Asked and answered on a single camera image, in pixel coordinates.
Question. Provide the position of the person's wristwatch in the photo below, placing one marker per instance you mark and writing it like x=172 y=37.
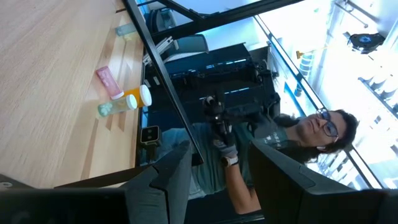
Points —
x=229 y=161

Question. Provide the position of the person's glasses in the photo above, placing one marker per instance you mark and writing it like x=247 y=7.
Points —
x=330 y=129

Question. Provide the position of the black round ceiling device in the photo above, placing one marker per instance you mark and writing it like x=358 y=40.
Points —
x=365 y=42

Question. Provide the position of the person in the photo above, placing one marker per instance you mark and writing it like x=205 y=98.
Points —
x=211 y=174

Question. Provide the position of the pink pill bottle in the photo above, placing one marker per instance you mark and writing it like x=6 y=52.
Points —
x=107 y=81

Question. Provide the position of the black aluminium table frame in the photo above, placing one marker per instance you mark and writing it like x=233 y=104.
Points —
x=158 y=68

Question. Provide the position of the silver aluminium extrusion bundle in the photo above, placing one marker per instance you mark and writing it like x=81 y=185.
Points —
x=161 y=46

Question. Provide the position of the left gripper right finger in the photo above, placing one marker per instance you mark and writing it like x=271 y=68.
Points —
x=295 y=199

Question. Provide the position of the teal pill bottle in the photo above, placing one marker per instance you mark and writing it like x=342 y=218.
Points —
x=116 y=106

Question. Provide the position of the grey office chair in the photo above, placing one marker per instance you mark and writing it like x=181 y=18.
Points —
x=189 y=45

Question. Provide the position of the large orange pill bottle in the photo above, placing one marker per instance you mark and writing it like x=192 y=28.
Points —
x=135 y=95

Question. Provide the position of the pale green pill bottle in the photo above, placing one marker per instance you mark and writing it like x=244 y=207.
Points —
x=126 y=29

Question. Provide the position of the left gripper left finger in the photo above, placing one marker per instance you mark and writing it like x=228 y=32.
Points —
x=168 y=193

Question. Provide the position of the table-level camera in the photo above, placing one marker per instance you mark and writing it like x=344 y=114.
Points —
x=149 y=134

